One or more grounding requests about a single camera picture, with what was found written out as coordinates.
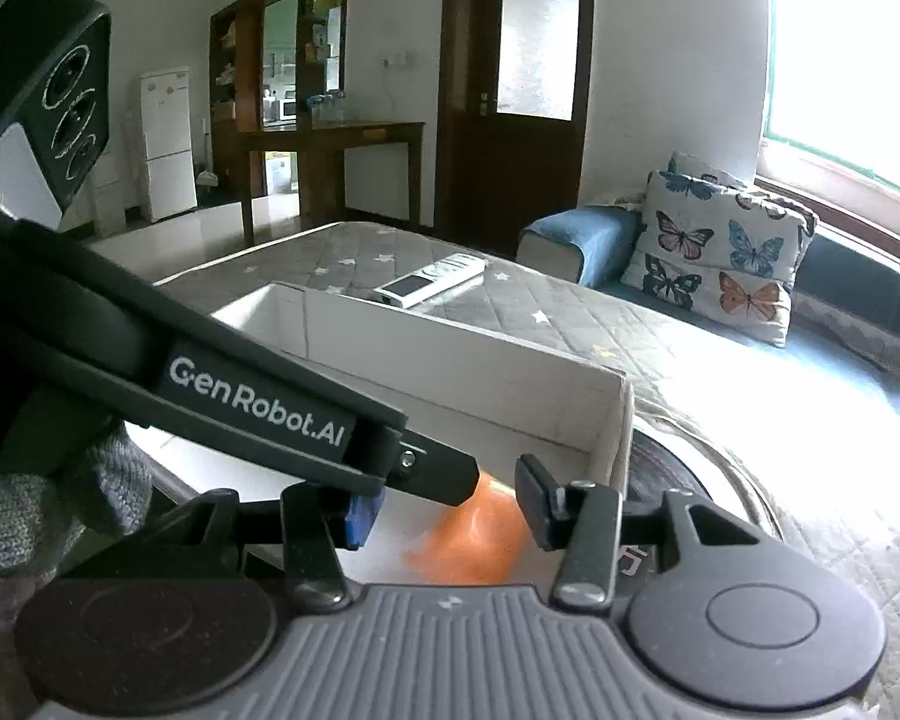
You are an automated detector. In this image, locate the grey knit gloved hand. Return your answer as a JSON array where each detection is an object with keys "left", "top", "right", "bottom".
[{"left": 0, "top": 422, "right": 152, "bottom": 635}]

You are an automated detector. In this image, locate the black cardboard box white inside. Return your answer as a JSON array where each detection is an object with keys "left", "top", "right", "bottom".
[{"left": 149, "top": 281, "right": 636, "bottom": 587}]

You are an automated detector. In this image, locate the round black induction cooker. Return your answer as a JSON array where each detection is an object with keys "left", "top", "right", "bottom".
[{"left": 628, "top": 424, "right": 782, "bottom": 538}]

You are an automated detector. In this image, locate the white remote control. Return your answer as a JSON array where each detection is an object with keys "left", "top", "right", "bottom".
[{"left": 374, "top": 254, "right": 487, "bottom": 309}]

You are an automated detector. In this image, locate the white refrigerator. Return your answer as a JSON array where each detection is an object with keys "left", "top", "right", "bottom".
[{"left": 139, "top": 68, "right": 198, "bottom": 223}]

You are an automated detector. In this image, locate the butterfly print cushion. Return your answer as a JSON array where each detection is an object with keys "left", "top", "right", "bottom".
[{"left": 622, "top": 151, "right": 818, "bottom": 348}]

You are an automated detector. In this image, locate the dark wooden console table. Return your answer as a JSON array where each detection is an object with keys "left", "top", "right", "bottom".
[{"left": 235, "top": 122, "right": 424, "bottom": 247}]

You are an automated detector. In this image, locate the dark wooden shelf cabinet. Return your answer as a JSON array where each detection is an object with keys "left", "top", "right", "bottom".
[{"left": 208, "top": 0, "right": 347, "bottom": 199}]

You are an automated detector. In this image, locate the dark wooden door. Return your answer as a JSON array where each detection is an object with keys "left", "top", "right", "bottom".
[{"left": 434, "top": 0, "right": 595, "bottom": 252}]

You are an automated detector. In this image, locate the blue sofa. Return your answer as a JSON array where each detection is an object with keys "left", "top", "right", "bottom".
[{"left": 517, "top": 205, "right": 900, "bottom": 378}]

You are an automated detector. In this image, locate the window with green frame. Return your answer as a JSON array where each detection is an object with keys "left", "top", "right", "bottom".
[{"left": 764, "top": 0, "right": 900, "bottom": 190}]

